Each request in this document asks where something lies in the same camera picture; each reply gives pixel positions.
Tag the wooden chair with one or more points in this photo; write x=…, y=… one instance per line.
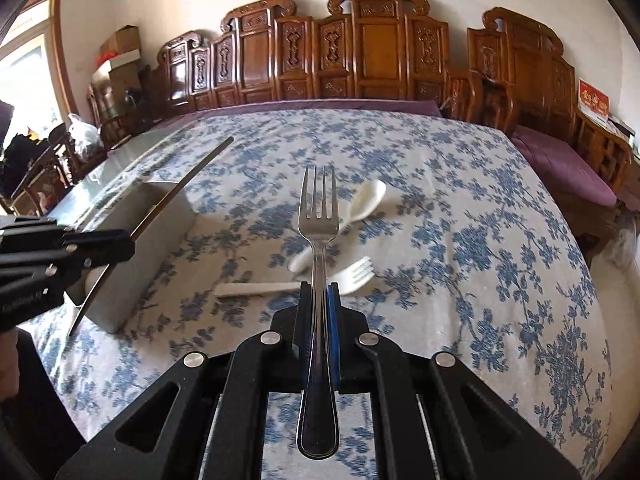
x=35, y=185

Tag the wooden framed window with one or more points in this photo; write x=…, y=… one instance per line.
x=30, y=60

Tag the purple seat cushion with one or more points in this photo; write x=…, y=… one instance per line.
x=565, y=165
x=350, y=106

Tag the white cardboard box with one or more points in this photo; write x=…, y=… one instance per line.
x=117, y=59

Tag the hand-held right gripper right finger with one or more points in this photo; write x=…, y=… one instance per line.
x=332, y=310

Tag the red printed box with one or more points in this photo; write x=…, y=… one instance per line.
x=593, y=99

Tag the metal table knife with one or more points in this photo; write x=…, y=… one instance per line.
x=190, y=180

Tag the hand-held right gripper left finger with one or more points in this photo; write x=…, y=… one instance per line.
x=303, y=320

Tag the white plastic bag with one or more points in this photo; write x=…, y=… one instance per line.
x=84, y=134

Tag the person's dark clothing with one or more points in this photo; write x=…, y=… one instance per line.
x=35, y=435

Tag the metal fork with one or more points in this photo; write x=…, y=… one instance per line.
x=317, y=230

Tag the white plastic fork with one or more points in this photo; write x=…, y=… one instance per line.
x=350, y=277

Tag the rectangular metal tray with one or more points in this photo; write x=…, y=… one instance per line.
x=150, y=260

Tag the large brown cardboard box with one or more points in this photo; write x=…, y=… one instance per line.
x=125, y=80

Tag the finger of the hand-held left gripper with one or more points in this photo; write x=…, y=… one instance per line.
x=60, y=232
x=100, y=255

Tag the white plastic spoon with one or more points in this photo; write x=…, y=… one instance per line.
x=367, y=197

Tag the blue floral tablecloth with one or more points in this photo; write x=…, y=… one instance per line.
x=450, y=210

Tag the black bag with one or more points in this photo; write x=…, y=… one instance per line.
x=25, y=152

